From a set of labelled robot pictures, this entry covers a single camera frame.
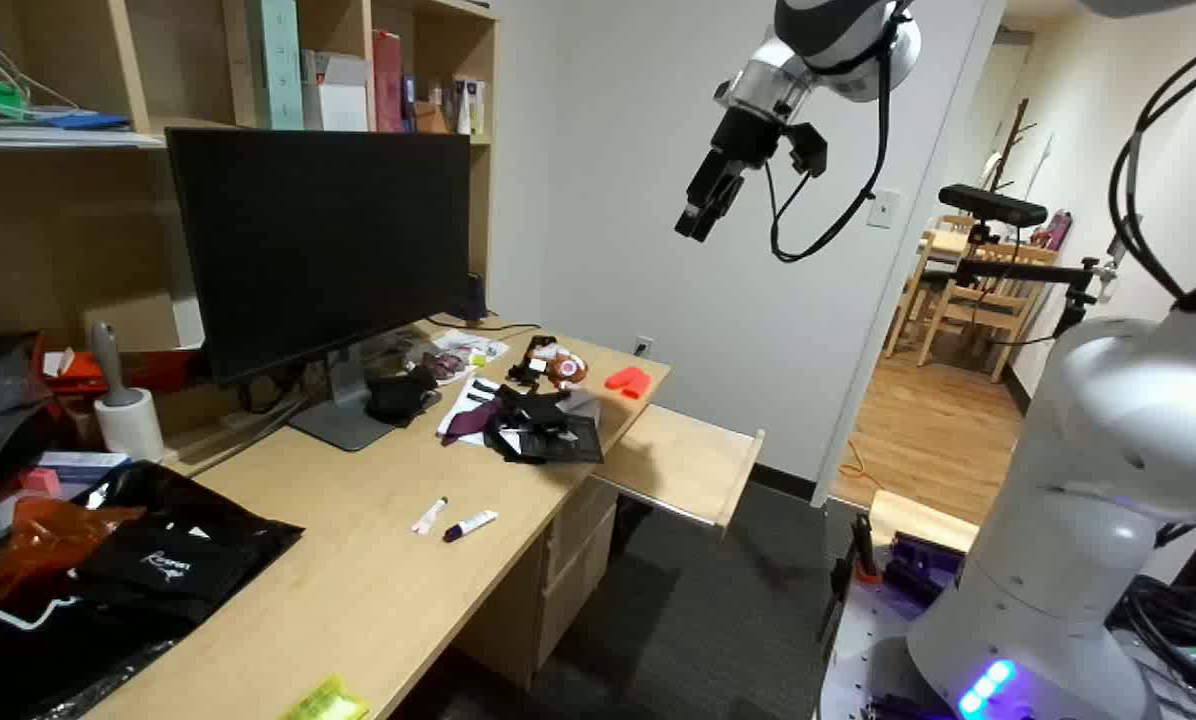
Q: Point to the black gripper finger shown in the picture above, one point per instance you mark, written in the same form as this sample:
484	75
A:
699	201
729	195

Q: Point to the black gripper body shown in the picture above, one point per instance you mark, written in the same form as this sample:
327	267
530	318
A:
749	139

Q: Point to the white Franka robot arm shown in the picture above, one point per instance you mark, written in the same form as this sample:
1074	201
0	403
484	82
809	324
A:
1101	440

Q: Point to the robot base platform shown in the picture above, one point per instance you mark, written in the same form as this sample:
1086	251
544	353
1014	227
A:
863	640

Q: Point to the wooden drawer cabinet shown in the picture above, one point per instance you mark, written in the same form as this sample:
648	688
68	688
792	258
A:
560	575

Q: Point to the red plastic object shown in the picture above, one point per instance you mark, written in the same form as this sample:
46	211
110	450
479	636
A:
631	386

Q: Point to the red white round item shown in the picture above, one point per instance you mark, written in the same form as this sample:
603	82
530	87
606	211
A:
557	367

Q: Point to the wooden chair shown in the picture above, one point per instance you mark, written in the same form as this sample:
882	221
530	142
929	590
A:
978	300

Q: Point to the printed white paper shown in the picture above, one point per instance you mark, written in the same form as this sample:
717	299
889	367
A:
471	351

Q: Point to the purple white leaflet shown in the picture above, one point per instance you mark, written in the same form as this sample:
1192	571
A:
465	406

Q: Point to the red book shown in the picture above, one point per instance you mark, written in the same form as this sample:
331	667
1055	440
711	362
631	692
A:
389	82

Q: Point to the black pouch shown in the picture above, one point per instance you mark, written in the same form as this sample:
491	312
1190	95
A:
402	397

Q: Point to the white box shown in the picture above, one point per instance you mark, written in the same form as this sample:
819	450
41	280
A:
339	95

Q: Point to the wooden block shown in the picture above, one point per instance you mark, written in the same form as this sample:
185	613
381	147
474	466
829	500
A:
921	522

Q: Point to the black computer monitor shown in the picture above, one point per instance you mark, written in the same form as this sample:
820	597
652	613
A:
316	245

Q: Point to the white marker pen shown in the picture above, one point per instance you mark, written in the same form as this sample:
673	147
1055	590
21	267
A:
471	527

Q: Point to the small white marker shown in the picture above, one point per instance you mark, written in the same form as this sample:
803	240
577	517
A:
430	517

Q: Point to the grey monitor stand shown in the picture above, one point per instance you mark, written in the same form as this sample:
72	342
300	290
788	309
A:
341	420

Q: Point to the purple object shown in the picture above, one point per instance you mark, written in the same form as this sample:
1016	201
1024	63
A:
918	567

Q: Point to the teal book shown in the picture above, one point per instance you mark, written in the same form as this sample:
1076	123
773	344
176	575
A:
277	65

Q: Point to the wooden desk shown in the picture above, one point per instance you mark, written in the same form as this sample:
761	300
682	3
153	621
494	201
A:
341	560

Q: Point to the cardboard box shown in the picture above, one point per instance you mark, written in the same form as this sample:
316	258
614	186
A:
140	324

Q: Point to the white paper roll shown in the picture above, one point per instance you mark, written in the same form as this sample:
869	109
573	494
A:
128	425

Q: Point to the wooden bookshelf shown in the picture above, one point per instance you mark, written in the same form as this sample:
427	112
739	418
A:
77	201

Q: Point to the yellow green packet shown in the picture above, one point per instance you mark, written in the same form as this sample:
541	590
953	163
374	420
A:
327	702

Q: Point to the black plastic bag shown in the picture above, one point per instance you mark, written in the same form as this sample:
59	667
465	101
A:
156	575

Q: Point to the orange plastic bag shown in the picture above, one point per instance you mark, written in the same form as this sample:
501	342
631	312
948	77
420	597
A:
39	545

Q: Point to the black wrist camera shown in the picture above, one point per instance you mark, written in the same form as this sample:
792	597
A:
809	151

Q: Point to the white wall switch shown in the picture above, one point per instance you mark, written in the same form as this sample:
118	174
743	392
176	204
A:
884	211

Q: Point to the black camera on stand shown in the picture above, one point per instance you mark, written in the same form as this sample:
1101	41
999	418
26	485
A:
999	204

